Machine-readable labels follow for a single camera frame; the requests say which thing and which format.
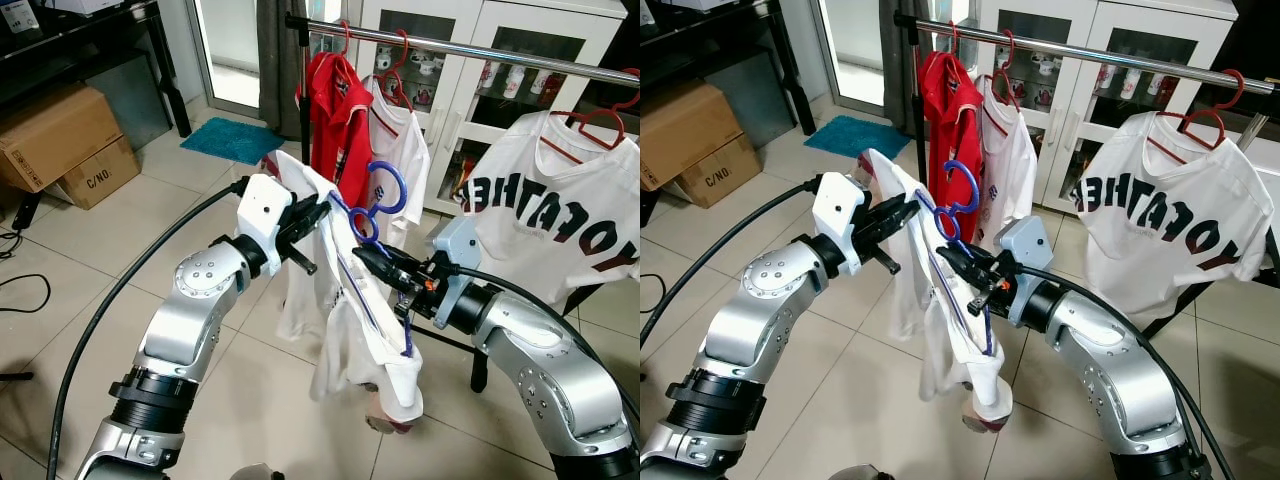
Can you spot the white jersey with black lettering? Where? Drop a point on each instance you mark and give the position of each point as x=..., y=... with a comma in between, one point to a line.
x=1170, y=250
x=560, y=240

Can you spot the white glass door cabinet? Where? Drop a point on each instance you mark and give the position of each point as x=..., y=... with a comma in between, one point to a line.
x=455, y=130
x=1080, y=130

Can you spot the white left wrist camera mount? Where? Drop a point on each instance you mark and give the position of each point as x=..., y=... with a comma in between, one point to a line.
x=835, y=210
x=262, y=215

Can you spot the teal floor mat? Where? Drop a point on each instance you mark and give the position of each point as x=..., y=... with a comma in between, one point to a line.
x=232, y=140
x=855, y=137

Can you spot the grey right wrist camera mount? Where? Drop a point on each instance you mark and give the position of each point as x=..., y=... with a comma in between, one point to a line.
x=455, y=245
x=1022, y=245

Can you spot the large cardboard box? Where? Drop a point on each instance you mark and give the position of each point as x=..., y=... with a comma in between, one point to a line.
x=55, y=135
x=690, y=130

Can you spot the white framed glass door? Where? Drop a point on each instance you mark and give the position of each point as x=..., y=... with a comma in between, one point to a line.
x=850, y=45
x=228, y=50

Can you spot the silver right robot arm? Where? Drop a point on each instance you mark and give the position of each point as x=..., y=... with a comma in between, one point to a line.
x=1110, y=370
x=540, y=370

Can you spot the red plastic hanger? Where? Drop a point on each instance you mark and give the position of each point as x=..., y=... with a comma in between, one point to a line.
x=1012, y=48
x=404, y=50
x=347, y=40
x=590, y=113
x=1200, y=112
x=955, y=38

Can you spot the black desk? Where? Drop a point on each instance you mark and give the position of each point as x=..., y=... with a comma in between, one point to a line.
x=100, y=40
x=720, y=40

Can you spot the dark grey curtain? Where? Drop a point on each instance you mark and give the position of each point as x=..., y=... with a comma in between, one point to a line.
x=895, y=70
x=272, y=70

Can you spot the plain white shirt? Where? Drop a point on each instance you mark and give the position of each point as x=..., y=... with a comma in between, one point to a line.
x=350, y=340
x=930, y=340

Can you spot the white shirt with red collar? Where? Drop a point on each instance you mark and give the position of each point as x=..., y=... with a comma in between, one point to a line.
x=1010, y=150
x=405, y=140

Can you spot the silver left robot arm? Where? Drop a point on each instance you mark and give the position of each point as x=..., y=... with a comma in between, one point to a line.
x=760, y=310
x=190, y=310

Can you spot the small printed cardboard box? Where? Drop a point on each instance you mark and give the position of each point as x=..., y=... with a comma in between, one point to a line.
x=720, y=178
x=100, y=180

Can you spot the blue plastic hanger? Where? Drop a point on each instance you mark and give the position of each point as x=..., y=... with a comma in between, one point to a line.
x=977, y=188
x=404, y=188

